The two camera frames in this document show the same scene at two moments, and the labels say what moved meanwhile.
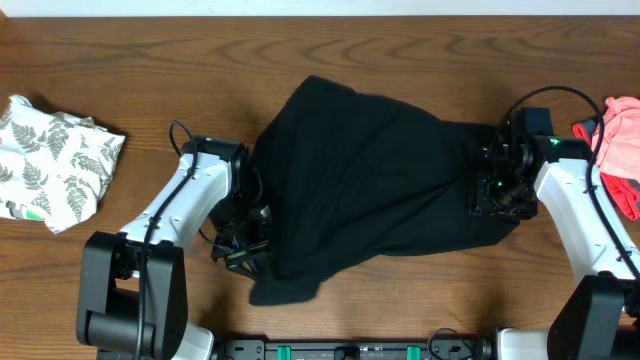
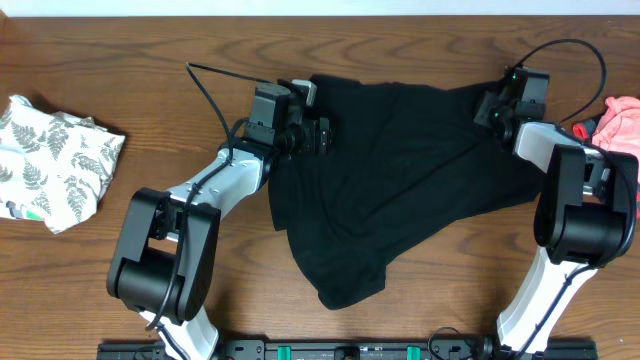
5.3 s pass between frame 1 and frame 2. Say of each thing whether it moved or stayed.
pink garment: stayed
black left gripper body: moved
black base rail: stayed
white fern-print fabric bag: stayed
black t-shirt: moved
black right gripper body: moved
